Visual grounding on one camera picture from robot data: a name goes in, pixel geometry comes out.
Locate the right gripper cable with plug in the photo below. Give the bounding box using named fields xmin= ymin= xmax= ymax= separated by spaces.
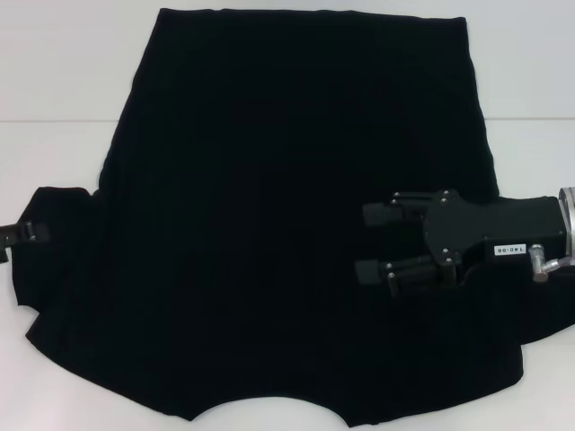
xmin=528 ymin=244 xmax=575 ymax=283

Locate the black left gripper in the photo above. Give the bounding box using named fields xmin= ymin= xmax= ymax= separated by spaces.
xmin=0 ymin=221 xmax=50 ymax=265

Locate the black shirt with FREE print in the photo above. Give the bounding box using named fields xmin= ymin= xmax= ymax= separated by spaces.
xmin=8 ymin=6 xmax=575 ymax=426

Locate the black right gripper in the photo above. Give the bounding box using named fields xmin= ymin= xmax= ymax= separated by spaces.
xmin=354 ymin=190 xmax=567 ymax=297

